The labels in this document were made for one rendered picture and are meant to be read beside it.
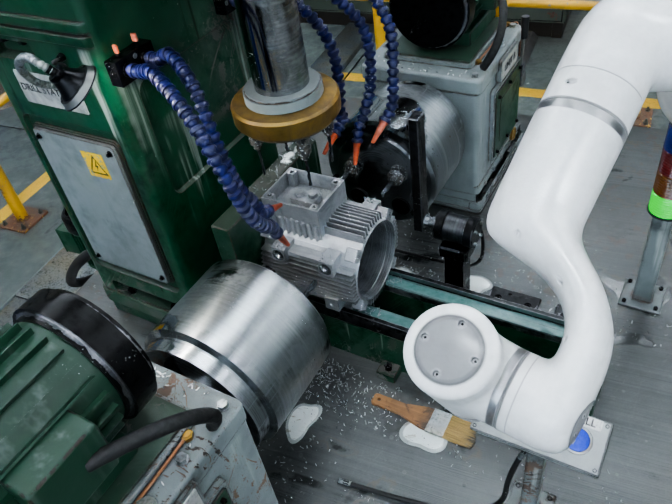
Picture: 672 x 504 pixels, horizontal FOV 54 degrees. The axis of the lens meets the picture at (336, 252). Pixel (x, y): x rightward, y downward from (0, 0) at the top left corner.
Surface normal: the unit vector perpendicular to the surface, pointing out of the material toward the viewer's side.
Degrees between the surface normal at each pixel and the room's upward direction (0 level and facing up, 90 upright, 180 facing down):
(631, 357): 0
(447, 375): 33
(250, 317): 28
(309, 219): 90
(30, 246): 0
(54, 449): 0
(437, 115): 43
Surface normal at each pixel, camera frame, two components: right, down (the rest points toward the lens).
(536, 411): -0.42, -0.05
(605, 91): -0.02, -0.14
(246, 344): 0.40, -0.45
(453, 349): -0.34, -0.36
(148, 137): 0.87, 0.25
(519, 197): -0.58, -0.30
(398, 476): -0.12, -0.73
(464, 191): -0.48, 0.63
